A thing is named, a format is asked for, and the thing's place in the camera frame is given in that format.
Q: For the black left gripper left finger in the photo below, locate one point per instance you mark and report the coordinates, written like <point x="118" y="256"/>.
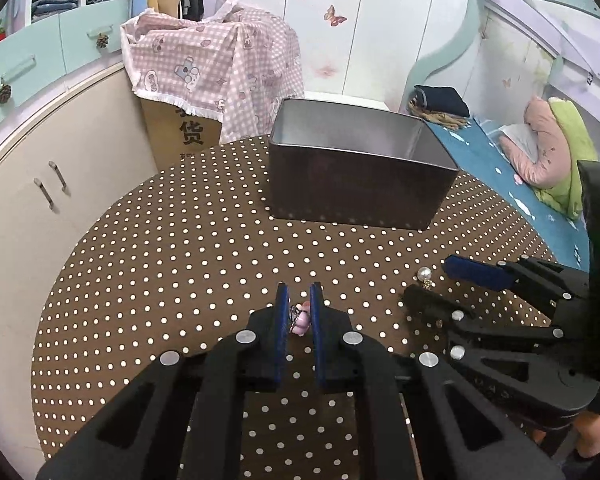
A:
<point x="181" y="417"/>

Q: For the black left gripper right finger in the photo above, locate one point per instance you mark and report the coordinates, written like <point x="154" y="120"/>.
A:
<point x="417" y="418"/>

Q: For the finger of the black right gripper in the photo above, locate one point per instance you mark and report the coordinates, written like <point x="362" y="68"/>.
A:
<point x="543" y="284"/>
<point x="464" y="327"/>

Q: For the person's right hand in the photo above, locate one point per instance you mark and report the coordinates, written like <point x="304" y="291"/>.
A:
<point x="587" y="425"/>

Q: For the brown polka dot tablecloth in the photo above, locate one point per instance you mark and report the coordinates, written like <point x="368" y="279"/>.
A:
<point x="182" y="260"/>

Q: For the pink and green quilt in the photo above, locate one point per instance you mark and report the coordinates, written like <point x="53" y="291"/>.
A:
<point x="561" y="141"/>

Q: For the white pillow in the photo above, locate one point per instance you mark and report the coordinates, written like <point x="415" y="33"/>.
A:
<point x="523" y="137"/>

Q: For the blue patterned mattress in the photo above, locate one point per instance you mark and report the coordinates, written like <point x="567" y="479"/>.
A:
<point x="479" y="154"/>

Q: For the dark folded clothes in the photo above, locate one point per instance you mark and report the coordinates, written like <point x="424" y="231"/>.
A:
<point x="440" y="99"/>

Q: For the metal rectangular tin box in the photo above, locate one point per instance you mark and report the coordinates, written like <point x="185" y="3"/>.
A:
<point x="334" y="162"/>

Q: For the brown cardboard box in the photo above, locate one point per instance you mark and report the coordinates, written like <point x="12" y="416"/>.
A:
<point x="174" y="136"/>

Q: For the cream curved cabinet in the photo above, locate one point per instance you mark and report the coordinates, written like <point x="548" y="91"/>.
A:
<point x="59" y="172"/>

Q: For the red storage ottoman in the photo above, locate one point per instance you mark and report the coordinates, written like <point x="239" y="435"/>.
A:
<point x="342" y="99"/>

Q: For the pink checkered cloth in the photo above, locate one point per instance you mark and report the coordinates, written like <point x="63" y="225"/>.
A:
<point x="235" y="67"/>

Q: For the white wardrobe with butterflies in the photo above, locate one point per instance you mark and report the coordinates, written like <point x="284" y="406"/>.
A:
<point x="366" y="48"/>

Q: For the teal drawer unit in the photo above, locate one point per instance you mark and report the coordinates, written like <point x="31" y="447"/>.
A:
<point x="45" y="51"/>

